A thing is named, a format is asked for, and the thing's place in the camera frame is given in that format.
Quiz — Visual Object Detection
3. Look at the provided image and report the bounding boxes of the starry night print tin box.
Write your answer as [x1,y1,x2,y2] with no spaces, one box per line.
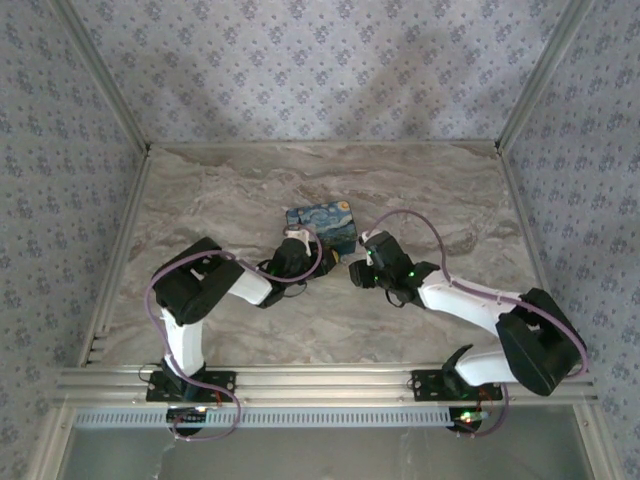
[285,199,360,255]

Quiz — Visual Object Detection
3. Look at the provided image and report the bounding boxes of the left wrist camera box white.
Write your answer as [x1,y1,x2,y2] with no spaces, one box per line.
[282,224,312,246]

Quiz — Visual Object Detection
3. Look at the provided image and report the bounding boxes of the aluminium table edge rail short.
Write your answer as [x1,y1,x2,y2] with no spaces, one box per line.
[148,140,502,150]

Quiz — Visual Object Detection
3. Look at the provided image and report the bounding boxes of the long aluminium base rail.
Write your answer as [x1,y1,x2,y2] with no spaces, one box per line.
[55,364,599,407]

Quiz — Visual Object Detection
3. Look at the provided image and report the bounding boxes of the aluminium table edge rail long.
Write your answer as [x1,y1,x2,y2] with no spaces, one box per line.
[498,148,572,365]
[79,148,154,369]

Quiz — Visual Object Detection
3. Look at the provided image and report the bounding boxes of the grey slotted cable duct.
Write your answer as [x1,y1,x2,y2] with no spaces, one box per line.
[73,407,464,429]

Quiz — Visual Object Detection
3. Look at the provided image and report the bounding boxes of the aluminium frame post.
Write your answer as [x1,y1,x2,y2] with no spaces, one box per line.
[497,0,597,151]
[52,0,153,153]

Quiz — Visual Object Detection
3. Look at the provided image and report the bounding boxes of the aluminium frame leg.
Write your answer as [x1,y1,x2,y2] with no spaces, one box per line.
[28,404,77,480]
[573,404,619,480]

